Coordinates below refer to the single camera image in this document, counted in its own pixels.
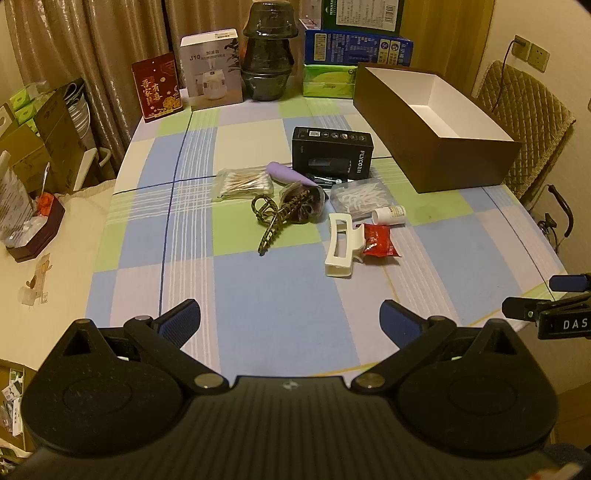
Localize dark red octagonal box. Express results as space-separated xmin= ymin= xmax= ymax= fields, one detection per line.
xmin=4 ymin=194 xmax=66 ymax=263

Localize black charger cable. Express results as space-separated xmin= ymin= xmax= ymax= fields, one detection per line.
xmin=490 ymin=39 xmax=527 ymax=112

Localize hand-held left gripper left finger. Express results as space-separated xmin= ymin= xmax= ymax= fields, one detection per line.
xmin=62 ymin=299 xmax=229 ymax=394

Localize stack of green tissue packs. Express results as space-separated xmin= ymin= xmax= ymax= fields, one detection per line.
xmin=9 ymin=82 xmax=49 ymax=132

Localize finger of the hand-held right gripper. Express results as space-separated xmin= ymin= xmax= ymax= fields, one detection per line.
xmin=502 ymin=296 xmax=553 ymax=320
xmin=549 ymin=273 xmax=591 ymax=292

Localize dark green carton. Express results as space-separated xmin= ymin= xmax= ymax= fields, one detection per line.
xmin=322 ymin=0 xmax=404 ymax=34

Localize brown cardboard box white inside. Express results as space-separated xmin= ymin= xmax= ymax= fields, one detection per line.
xmin=353 ymin=62 xmax=522 ymax=195

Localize white plastic handle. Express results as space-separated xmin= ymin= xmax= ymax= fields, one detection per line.
xmin=81 ymin=148 xmax=114 ymax=185

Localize red snack packet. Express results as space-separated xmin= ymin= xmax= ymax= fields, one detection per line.
xmin=361 ymin=223 xmax=400 ymax=258

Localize bag of cotton swabs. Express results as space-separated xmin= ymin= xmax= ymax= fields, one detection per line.
xmin=213 ymin=167 xmax=275 ymax=202

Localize green tissue pack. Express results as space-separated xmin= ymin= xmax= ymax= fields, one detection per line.
xmin=303 ymin=65 xmax=358 ymax=99

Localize stack of foil plates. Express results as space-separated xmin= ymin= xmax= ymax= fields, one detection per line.
xmin=62 ymin=78 xmax=90 ymax=139

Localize clear bag of white picks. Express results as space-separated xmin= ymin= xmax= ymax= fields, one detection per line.
xmin=329 ymin=179 xmax=393 ymax=220

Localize brown carton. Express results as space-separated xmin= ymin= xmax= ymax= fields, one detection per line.
xmin=34 ymin=88 xmax=100 ymax=192

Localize wall outlet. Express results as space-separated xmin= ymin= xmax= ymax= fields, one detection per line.
xmin=512 ymin=34 xmax=550 ymax=72

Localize red gift box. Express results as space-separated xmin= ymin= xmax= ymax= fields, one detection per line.
xmin=131 ymin=52 xmax=184 ymax=124

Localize white humidifier box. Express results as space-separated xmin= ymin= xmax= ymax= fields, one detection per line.
xmin=180 ymin=28 xmax=244 ymax=110

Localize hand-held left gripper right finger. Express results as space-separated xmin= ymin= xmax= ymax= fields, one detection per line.
xmin=352 ymin=299 xmax=529 ymax=393

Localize small white bottle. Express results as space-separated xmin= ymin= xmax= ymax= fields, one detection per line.
xmin=372 ymin=206 xmax=407 ymax=226

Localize white hair claw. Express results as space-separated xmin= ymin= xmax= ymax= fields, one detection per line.
xmin=324 ymin=213 xmax=366 ymax=278

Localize black product box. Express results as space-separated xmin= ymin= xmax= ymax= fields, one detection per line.
xmin=291 ymin=126 xmax=374 ymax=181

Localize black metal frame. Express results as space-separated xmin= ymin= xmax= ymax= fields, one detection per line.
xmin=531 ymin=185 xmax=574 ymax=254

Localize checked tablecloth desktop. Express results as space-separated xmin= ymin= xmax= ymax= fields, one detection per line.
xmin=85 ymin=95 xmax=568 ymax=379

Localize stack of black bowls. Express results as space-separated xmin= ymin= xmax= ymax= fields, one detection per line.
xmin=241 ymin=1 xmax=295 ymax=101

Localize bronze key ring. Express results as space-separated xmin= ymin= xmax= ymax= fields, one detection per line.
xmin=250 ymin=185 xmax=308 ymax=256

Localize clear hook card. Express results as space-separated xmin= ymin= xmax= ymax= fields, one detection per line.
xmin=18 ymin=253 xmax=51 ymax=305

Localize chair with quilted cushion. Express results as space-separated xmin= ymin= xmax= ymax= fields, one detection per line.
xmin=472 ymin=60 xmax=577 ymax=199

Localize purple tube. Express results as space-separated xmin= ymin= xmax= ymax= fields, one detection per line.
xmin=268 ymin=161 xmax=319 ymax=186

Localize dark brown scrunchie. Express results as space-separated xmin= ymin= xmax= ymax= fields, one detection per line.
xmin=279 ymin=181 xmax=329 ymax=225

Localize beige curtain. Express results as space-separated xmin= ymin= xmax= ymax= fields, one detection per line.
xmin=4 ymin=0 xmax=324 ymax=162

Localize cardboard box with clutter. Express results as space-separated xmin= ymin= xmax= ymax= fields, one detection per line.
xmin=0 ymin=360 xmax=28 ymax=462

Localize blue carton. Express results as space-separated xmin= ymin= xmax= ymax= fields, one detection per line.
xmin=305 ymin=28 xmax=415 ymax=66

